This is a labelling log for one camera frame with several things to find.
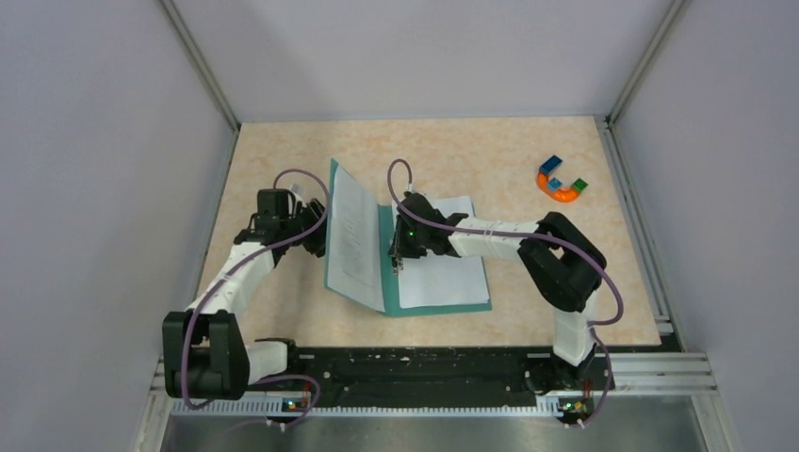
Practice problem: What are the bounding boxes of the grey slotted cable duct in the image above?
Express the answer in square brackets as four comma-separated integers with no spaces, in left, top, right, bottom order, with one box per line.
[171,395,564,418]

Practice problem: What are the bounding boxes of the metal folder clip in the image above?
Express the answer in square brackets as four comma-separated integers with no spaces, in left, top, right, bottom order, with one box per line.
[391,250,403,274]

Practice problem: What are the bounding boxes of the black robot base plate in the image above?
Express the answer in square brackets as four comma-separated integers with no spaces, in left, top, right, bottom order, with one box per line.
[249,347,615,408]

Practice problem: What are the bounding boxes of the orange curved toy block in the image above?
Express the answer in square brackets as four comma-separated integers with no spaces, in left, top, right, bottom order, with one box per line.
[536,172,589,203]

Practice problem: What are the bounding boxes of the green plastic folder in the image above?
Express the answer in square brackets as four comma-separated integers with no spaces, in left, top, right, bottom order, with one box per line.
[323,158,493,319]

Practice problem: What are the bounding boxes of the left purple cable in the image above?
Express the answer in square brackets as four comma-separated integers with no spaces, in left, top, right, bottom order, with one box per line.
[179,168,332,412]

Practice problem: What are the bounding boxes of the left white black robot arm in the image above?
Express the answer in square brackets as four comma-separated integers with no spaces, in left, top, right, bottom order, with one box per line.
[162,188,326,406]

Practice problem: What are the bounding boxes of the aluminium frame rail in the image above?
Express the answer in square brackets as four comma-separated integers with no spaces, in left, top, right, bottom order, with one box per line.
[610,315,718,396]

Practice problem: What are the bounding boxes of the white paper sheets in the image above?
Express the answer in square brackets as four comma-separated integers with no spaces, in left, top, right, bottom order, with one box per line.
[397,195,491,311]

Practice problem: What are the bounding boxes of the dark blue toy brick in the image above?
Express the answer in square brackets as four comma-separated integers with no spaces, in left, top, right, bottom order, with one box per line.
[539,155,563,177]

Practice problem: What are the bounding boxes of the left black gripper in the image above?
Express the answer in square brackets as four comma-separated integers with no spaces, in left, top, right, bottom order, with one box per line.
[282,198,356,257]

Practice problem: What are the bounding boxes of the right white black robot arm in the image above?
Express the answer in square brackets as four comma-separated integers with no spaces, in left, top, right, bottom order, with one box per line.
[390,192,607,388]

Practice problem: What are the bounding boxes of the green toy brick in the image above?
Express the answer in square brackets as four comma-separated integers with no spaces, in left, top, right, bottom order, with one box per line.
[570,178,588,193]

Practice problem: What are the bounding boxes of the light blue toy brick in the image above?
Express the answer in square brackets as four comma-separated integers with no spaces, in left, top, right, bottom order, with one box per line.
[546,178,562,192]

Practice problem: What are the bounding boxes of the printed white paper sheet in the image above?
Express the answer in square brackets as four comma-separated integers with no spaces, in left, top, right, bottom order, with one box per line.
[325,160,384,313]

